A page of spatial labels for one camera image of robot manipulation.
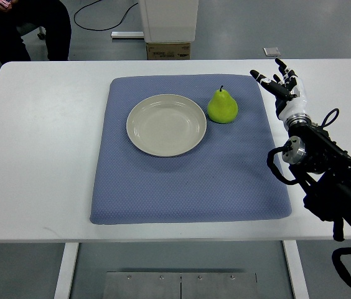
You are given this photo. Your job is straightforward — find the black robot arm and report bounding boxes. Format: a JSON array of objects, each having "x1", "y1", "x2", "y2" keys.
[{"x1": 266, "y1": 113, "x2": 351, "y2": 288}]

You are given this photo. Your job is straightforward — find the seated person in black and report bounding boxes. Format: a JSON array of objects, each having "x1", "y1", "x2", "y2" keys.
[{"x1": 0, "y1": 0, "x2": 72, "y2": 65}]

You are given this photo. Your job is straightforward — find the beige round plate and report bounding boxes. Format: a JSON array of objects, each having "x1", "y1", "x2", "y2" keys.
[{"x1": 126, "y1": 94, "x2": 207, "y2": 157}]

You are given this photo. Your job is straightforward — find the blue textured mat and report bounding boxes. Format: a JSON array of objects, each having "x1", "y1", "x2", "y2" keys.
[{"x1": 90, "y1": 74, "x2": 292, "y2": 224}]

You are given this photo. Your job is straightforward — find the white table leg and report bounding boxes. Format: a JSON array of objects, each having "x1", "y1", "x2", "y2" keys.
[
  {"x1": 54, "y1": 242, "x2": 79, "y2": 299},
  {"x1": 282, "y1": 240, "x2": 309, "y2": 299}
]

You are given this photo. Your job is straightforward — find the green pear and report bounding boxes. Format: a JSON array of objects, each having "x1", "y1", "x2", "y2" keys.
[{"x1": 207, "y1": 85, "x2": 238, "y2": 124}]

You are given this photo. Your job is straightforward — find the small grey floor plate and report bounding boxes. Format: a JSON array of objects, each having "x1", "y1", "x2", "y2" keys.
[{"x1": 263, "y1": 47, "x2": 281, "y2": 57}]

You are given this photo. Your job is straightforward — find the silver metal rail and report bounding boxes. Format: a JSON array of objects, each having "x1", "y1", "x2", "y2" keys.
[{"x1": 111, "y1": 31, "x2": 144, "y2": 39}]

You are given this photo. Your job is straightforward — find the white machine base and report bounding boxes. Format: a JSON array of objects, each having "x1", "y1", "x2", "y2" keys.
[{"x1": 138, "y1": 0, "x2": 199, "y2": 43}]

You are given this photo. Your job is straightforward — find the cardboard box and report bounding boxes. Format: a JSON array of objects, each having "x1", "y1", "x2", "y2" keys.
[{"x1": 146, "y1": 42, "x2": 190, "y2": 60}]

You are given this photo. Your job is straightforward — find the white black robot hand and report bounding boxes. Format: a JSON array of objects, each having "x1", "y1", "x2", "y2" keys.
[{"x1": 250, "y1": 59, "x2": 308, "y2": 123}]

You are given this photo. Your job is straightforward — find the pink phone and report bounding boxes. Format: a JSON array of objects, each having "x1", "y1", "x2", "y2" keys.
[{"x1": 0, "y1": 0, "x2": 11, "y2": 9}]

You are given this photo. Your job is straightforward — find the white table leg left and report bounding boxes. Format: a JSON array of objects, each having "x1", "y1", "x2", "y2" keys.
[{"x1": 54, "y1": 242, "x2": 79, "y2": 299}]

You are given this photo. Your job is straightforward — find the office chair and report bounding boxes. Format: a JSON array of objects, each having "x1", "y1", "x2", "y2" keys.
[{"x1": 17, "y1": 23, "x2": 45, "y2": 40}]

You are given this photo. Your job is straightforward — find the white table leg right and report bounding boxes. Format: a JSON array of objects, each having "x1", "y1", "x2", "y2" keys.
[{"x1": 282, "y1": 240, "x2": 309, "y2": 299}]

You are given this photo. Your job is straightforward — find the black floor cable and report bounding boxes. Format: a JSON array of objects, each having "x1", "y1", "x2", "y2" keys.
[{"x1": 73, "y1": 0, "x2": 139, "y2": 32}]

